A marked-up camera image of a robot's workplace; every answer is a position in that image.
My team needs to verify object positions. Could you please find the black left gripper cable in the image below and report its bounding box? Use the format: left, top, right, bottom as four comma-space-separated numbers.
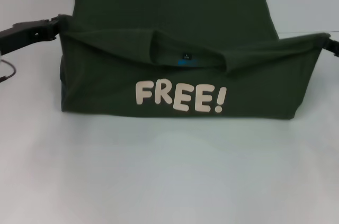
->
0, 59, 17, 84

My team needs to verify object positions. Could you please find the dark green shirt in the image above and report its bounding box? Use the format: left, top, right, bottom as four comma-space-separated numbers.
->
58, 0, 331, 122

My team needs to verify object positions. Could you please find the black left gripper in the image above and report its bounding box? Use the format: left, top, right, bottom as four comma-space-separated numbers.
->
0, 14, 67, 57

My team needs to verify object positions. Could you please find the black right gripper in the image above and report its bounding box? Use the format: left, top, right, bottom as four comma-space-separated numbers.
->
319, 33, 339, 58

